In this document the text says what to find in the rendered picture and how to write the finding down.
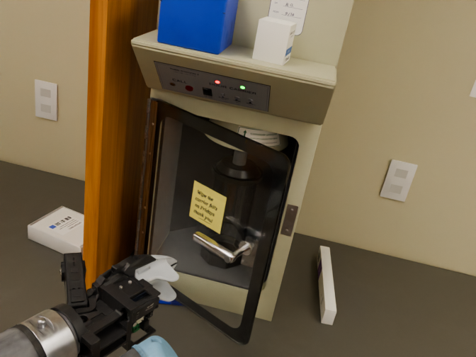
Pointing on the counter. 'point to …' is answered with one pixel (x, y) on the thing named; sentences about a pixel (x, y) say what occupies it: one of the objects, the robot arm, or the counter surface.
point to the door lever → (222, 247)
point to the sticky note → (207, 207)
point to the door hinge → (144, 163)
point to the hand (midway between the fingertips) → (166, 263)
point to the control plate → (180, 78)
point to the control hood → (150, 39)
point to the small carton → (274, 40)
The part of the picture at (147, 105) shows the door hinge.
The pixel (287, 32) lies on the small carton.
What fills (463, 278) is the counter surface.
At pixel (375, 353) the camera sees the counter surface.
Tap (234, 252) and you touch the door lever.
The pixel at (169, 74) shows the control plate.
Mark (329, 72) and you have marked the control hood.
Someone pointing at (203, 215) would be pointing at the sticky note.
